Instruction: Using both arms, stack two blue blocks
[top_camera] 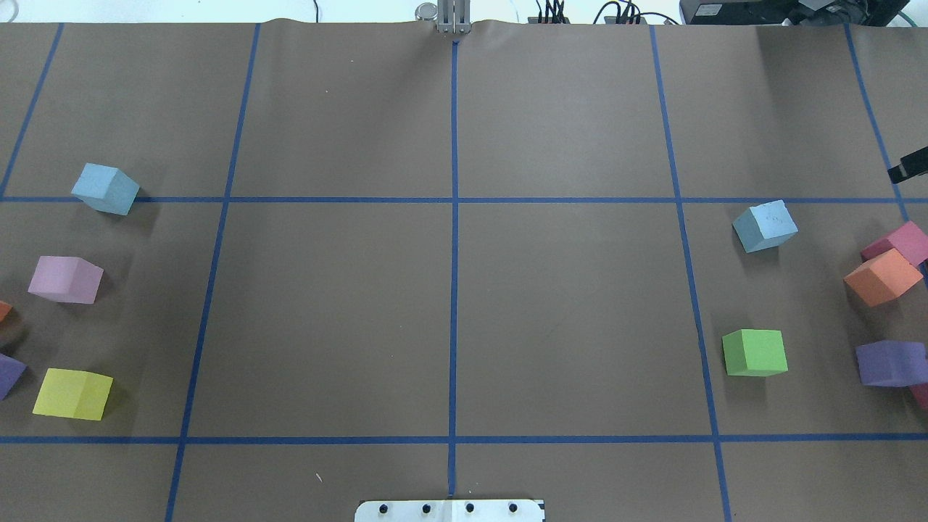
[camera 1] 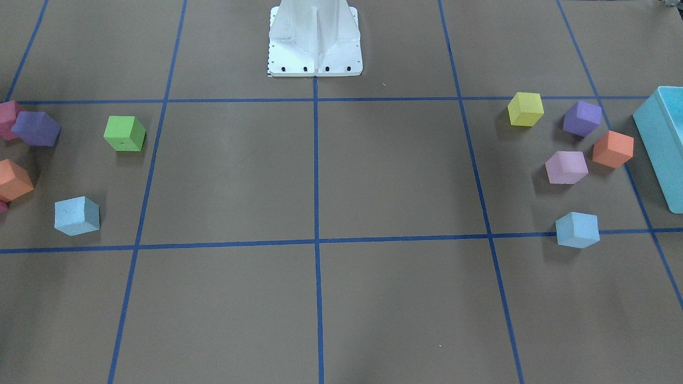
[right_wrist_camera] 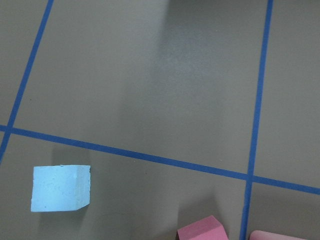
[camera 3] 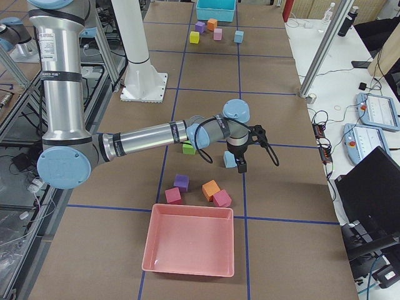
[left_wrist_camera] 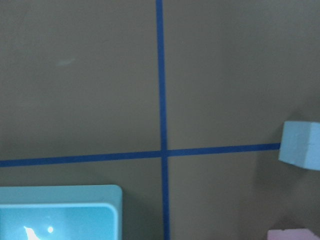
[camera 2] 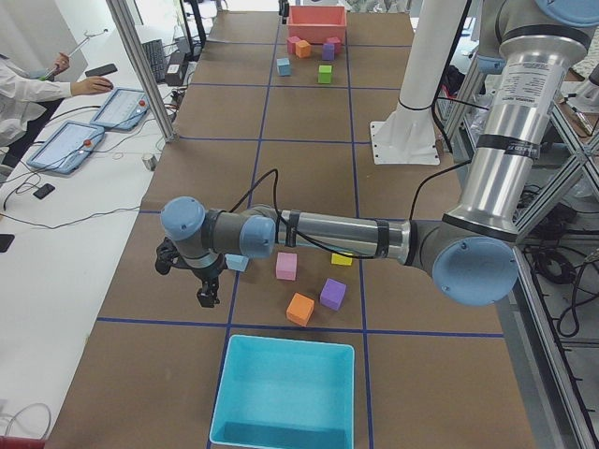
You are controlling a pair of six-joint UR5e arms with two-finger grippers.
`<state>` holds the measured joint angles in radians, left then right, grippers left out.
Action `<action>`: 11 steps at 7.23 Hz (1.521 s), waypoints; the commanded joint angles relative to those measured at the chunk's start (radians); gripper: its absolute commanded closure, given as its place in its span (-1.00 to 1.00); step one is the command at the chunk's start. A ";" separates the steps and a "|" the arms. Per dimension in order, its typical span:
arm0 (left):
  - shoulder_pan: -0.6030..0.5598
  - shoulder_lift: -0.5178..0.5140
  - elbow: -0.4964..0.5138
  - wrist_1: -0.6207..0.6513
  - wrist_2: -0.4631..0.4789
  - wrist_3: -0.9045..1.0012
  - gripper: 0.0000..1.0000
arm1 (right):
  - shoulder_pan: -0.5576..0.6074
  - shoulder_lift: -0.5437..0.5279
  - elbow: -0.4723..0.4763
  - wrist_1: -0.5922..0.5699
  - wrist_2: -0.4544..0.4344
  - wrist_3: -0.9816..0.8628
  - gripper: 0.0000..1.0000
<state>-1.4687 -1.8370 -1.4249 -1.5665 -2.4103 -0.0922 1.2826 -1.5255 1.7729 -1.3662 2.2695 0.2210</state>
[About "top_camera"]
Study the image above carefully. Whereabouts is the green foam block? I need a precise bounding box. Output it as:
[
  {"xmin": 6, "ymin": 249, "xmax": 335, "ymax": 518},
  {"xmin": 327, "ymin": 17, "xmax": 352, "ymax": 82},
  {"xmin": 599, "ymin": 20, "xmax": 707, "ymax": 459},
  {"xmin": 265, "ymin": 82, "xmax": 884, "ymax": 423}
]
[{"xmin": 721, "ymin": 329, "xmax": 788, "ymax": 377}]

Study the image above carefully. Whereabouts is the purple block left side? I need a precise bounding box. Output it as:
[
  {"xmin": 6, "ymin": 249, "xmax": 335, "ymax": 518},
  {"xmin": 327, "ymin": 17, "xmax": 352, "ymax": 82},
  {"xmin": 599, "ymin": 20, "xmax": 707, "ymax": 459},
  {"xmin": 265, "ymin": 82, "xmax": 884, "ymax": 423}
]
[{"xmin": 0, "ymin": 354, "xmax": 27, "ymax": 400}]

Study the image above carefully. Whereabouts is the aluminium frame post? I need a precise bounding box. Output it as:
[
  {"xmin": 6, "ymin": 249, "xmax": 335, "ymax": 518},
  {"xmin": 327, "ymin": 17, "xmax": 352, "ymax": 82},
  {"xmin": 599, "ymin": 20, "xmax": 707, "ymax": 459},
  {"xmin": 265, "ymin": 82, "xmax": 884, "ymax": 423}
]
[{"xmin": 435, "ymin": 0, "xmax": 473, "ymax": 34}]

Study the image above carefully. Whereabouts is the light pink foam block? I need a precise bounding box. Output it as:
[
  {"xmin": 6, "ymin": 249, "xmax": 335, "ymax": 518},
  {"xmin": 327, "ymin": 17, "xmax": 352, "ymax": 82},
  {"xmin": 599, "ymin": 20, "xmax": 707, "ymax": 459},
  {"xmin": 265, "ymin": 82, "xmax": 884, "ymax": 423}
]
[{"xmin": 28, "ymin": 257, "xmax": 104, "ymax": 305}]

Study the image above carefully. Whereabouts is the orange block right side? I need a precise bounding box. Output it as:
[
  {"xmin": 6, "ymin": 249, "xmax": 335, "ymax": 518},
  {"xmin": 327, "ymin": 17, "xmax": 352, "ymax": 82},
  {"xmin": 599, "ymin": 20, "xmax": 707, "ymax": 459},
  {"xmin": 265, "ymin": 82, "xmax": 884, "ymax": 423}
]
[{"xmin": 844, "ymin": 249, "xmax": 924, "ymax": 307}]

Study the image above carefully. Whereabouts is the small metal cylinder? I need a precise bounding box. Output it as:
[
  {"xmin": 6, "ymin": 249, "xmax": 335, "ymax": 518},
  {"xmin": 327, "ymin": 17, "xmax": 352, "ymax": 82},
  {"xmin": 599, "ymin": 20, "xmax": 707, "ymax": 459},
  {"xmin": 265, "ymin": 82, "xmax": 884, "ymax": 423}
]
[{"xmin": 414, "ymin": 2, "xmax": 439, "ymax": 21}]

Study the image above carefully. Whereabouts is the orange block left side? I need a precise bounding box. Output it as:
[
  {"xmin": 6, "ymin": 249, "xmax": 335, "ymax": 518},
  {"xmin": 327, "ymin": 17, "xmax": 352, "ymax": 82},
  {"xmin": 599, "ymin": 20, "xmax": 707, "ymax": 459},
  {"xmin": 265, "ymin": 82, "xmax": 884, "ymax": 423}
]
[{"xmin": 0, "ymin": 301, "xmax": 13, "ymax": 323}]

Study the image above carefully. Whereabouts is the light blue block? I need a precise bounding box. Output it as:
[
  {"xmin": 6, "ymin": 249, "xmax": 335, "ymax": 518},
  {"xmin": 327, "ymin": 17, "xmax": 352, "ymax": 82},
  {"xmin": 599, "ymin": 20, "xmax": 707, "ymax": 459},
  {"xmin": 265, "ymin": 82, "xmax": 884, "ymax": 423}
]
[
  {"xmin": 72, "ymin": 163, "xmax": 140, "ymax": 217},
  {"xmin": 732, "ymin": 199, "xmax": 798, "ymax": 252}
]

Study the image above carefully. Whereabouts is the black monitor base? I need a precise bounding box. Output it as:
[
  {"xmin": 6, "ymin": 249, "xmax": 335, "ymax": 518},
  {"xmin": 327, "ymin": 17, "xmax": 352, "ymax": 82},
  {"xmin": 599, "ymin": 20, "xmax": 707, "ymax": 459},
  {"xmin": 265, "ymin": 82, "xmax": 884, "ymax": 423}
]
[{"xmin": 679, "ymin": 1, "xmax": 909, "ymax": 27}]

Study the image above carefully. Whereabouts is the magenta block near orange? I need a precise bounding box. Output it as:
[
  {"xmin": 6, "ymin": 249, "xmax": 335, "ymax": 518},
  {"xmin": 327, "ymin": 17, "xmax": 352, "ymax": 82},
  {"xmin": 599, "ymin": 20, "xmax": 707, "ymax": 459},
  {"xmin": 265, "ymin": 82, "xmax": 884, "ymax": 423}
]
[{"xmin": 861, "ymin": 220, "xmax": 927, "ymax": 267}]

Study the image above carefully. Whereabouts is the magenta block near purple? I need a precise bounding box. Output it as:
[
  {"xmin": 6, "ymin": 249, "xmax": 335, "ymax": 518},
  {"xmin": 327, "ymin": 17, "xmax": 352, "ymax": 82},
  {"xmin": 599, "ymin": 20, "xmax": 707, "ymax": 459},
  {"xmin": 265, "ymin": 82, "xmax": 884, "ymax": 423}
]
[{"xmin": 908, "ymin": 383, "xmax": 928, "ymax": 412}]

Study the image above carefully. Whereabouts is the yellow foam block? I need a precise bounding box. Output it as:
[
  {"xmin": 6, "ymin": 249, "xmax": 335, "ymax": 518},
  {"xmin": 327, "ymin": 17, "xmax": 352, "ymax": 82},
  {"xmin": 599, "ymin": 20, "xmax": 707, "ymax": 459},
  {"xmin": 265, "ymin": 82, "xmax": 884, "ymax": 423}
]
[{"xmin": 33, "ymin": 369, "xmax": 114, "ymax": 422}]

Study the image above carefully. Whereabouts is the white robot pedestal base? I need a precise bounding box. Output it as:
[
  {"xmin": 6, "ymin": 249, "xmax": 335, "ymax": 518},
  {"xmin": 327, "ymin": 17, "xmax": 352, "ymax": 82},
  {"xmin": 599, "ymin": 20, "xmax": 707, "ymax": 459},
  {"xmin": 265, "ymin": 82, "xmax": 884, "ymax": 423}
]
[{"xmin": 354, "ymin": 499, "xmax": 547, "ymax": 521}]

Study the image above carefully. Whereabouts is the purple block right side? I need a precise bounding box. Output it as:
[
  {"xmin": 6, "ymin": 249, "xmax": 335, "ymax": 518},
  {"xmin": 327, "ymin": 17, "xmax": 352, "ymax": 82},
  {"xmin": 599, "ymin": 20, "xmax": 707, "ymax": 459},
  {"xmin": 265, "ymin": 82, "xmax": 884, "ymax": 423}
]
[{"xmin": 855, "ymin": 340, "xmax": 927, "ymax": 387}]

